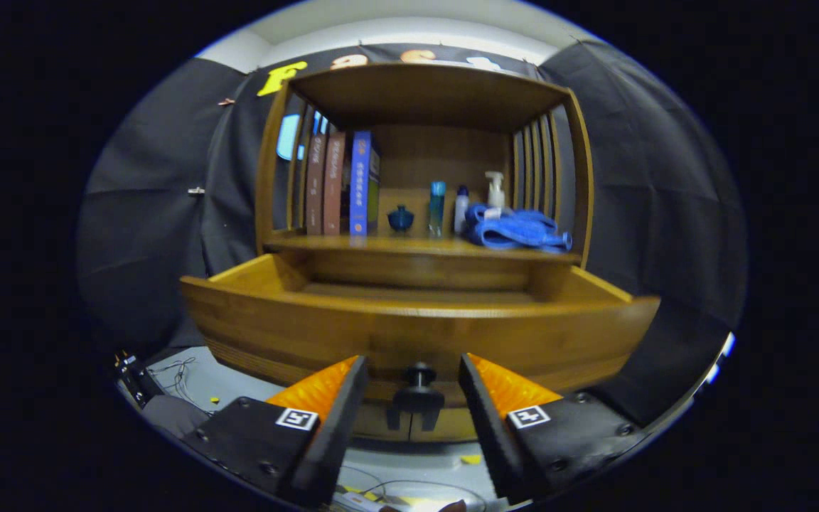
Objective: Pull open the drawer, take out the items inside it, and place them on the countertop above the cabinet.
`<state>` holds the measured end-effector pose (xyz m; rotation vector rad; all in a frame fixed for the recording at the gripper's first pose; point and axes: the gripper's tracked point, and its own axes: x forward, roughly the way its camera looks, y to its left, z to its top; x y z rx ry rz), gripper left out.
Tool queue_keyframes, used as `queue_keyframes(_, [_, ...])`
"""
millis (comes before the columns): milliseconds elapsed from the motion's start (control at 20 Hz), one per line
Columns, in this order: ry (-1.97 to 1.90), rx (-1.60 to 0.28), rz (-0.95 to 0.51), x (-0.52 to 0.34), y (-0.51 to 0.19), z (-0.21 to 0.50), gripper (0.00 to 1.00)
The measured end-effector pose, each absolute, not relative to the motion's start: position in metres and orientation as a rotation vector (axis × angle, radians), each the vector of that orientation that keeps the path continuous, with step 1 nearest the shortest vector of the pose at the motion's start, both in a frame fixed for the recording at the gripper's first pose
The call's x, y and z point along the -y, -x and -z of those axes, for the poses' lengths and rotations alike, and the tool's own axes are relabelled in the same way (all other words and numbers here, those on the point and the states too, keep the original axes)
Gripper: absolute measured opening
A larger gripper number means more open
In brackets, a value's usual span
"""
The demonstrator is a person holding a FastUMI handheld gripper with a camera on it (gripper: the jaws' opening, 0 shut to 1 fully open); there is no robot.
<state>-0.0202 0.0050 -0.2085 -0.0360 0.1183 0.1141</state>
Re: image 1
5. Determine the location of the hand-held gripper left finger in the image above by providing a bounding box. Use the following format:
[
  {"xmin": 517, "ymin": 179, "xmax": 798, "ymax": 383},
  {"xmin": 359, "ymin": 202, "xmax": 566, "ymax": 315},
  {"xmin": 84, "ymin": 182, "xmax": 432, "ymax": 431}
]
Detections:
[{"xmin": 182, "ymin": 356, "xmax": 370, "ymax": 507}]

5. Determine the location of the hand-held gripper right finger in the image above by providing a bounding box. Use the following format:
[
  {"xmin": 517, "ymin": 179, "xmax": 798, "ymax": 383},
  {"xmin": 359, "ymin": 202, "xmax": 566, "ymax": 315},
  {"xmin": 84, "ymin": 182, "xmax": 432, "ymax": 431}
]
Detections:
[{"xmin": 458, "ymin": 353, "xmax": 648, "ymax": 502}]

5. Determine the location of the wooden drawer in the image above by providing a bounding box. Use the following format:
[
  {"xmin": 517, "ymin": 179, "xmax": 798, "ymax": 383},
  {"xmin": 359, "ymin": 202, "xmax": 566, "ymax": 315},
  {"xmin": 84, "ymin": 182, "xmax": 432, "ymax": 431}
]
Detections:
[{"xmin": 180, "ymin": 252, "xmax": 661, "ymax": 427}]

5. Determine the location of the wooden countertop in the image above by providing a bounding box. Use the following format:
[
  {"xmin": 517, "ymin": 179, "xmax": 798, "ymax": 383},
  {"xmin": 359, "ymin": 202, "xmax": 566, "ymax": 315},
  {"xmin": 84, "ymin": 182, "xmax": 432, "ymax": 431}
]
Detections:
[{"xmin": 264, "ymin": 231, "xmax": 581, "ymax": 265}]

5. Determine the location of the wooden cabinet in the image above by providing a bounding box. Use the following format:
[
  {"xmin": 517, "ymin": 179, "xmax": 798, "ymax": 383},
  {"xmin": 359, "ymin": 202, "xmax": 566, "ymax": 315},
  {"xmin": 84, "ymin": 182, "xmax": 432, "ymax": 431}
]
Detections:
[{"xmin": 255, "ymin": 63, "xmax": 595, "ymax": 442}]

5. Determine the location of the black floor device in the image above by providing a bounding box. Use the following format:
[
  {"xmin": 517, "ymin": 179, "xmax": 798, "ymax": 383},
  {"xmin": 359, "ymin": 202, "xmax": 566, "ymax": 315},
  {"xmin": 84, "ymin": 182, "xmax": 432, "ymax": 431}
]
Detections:
[{"xmin": 114, "ymin": 352, "xmax": 165, "ymax": 410}]

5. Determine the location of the blue towel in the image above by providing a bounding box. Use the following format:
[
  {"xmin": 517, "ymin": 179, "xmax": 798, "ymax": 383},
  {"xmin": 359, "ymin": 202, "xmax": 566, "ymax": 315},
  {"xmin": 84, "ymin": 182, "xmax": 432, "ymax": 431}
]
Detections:
[{"xmin": 464, "ymin": 203, "xmax": 572, "ymax": 254}]

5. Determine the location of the teal bottle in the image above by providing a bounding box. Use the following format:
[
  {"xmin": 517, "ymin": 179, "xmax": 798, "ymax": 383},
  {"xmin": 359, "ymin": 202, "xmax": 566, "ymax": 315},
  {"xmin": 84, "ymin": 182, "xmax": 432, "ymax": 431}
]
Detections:
[{"xmin": 429, "ymin": 181, "xmax": 446, "ymax": 237}]

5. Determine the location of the white pump bottle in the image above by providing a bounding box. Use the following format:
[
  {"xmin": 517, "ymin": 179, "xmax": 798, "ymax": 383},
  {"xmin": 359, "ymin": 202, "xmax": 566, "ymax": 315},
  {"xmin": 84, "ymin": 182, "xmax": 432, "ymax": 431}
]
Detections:
[{"xmin": 484, "ymin": 171, "xmax": 506, "ymax": 214}]

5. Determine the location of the reddish brown book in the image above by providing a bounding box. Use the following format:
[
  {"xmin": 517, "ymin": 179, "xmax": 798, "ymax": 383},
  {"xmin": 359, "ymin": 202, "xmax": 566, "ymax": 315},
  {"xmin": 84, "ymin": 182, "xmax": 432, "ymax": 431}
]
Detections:
[{"xmin": 323, "ymin": 132, "xmax": 346, "ymax": 235}]

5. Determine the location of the dark brown book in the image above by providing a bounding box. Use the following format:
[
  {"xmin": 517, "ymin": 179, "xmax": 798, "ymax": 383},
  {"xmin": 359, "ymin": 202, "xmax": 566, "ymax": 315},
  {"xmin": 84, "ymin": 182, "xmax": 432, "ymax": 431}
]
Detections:
[{"xmin": 305, "ymin": 134, "xmax": 327, "ymax": 235}]

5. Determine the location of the blue book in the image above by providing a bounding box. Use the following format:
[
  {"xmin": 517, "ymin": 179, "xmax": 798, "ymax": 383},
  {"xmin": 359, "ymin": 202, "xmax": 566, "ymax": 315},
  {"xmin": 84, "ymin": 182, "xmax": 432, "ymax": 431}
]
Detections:
[{"xmin": 350, "ymin": 130, "xmax": 381, "ymax": 236}]

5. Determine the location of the black backdrop cloth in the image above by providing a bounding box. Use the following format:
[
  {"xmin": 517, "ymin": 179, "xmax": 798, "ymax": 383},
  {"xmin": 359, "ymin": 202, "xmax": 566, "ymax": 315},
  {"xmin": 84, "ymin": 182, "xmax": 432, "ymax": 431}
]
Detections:
[{"xmin": 75, "ymin": 39, "xmax": 748, "ymax": 427}]

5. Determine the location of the grey cable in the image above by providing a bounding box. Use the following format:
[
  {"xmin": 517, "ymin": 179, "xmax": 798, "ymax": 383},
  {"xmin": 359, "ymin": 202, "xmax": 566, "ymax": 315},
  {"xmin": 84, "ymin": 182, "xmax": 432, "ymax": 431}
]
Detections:
[{"xmin": 338, "ymin": 466, "xmax": 488, "ymax": 512}]

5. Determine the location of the thin floor cable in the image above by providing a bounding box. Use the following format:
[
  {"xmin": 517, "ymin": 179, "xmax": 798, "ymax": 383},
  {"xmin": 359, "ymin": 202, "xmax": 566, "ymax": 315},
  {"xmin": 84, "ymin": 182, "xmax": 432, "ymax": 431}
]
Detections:
[{"xmin": 148, "ymin": 358, "xmax": 204, "ymax": 410}]

